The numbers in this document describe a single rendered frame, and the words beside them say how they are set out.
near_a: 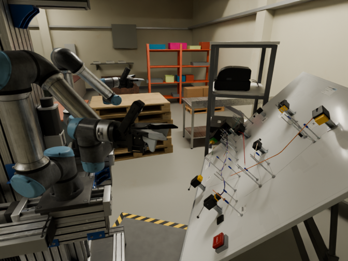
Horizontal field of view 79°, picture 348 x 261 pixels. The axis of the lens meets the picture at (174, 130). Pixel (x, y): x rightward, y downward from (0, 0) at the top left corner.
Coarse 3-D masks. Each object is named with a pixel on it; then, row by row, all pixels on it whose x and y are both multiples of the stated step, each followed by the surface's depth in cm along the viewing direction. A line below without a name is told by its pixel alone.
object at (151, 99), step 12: (96, 96) 391; (120, 96) 391; (132, 96) 391; (144, 96) 391; (156, 96) 391; (96, 108) 322; (108, 108) 327; (120, 108) 369; (144, 108) 374; (156, 108) 374; (168, 108) 354; (120, 120) 363; (144, 120) 356; (156, 120) 358; (168, 120) 366; (168, 132) 377; (156, 144) 378; (168, 144) 378; (120, 156) 370; (132, 156) 370; (144, 156) 374
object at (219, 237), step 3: (219, 234) 86; (222, 234) 85; (213, 237) 87; (216, 237) 86; (219, 237) 84; (222, 237) 83; (213, 240) 86; (216, 240) 84; (219, 240) 83; (222, 240) 82; (213, 243) 84; (216, 243) 83; (219, 243) 82; (222, 243) 81; (213, 246) 83; (216, 246) 82
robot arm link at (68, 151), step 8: (48, 152) 91; (56, 152) 91; (64, 152) 92; (72, 152) 97; (56, 160) 90; (64, 160) 93; (72, 160) 97; (64, 168) 92; (72, 168) 97; (64, 176) 95; (72, 176) 98
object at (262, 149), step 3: (255, 141) 113; (258, 141) 111; (255, 144) 110; (258, 144) 110; (261, 144) 111; (252, 147) 111; (255, 147) 112; (258, 147) 111; (261, 147) 110; (261, 150) 113; (264, 150) 111; (267, 150) 111; (261, 153) 113; (264, 153) 111
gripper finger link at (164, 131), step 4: (152, 124) 70; (156, 124) 70; (160, 124) 70; (164, 124) 71; (168, 124) 71; (172, 124) 71; (152, 128) 70; (156, 128) 70; (160, 128) 70; (164, 128) 71; (168, 128) 71; (172, 128) 72; (160, 132) 72; (164, 132) 72
